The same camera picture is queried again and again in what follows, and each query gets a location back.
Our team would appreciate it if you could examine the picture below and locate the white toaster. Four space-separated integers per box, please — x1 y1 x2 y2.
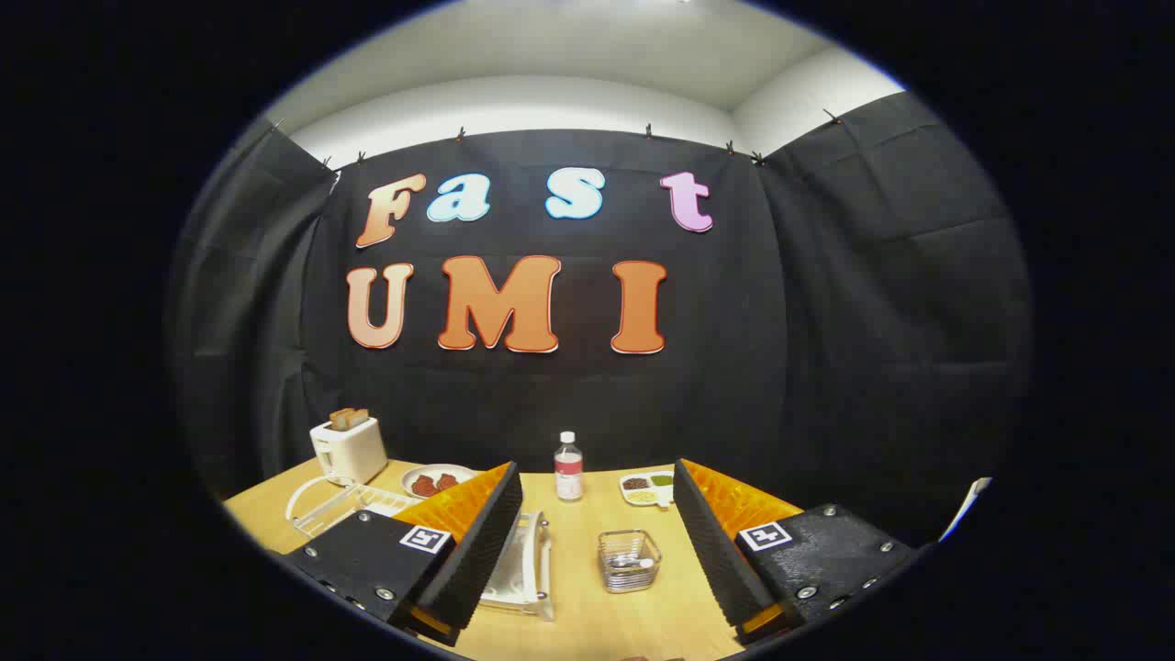
309 418 388 487

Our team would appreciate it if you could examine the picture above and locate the white plate with meat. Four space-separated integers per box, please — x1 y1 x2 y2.
401 464 478 499

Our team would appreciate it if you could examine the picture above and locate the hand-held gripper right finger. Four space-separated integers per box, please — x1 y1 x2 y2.
673 458 919 645

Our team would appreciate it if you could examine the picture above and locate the metal wire basket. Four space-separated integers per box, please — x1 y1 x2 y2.
598 530 663 594

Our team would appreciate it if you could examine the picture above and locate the clear bottle with red label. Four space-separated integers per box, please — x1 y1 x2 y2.
554 431 585 502

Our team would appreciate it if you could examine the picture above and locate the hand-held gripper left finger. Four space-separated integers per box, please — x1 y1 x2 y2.
283 461 524 648

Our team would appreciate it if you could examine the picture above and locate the white divided dish with beans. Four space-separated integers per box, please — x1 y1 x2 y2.
620 470 677 509

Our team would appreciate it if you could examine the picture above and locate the white wire dish rack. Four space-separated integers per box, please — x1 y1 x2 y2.
286 475 556 623

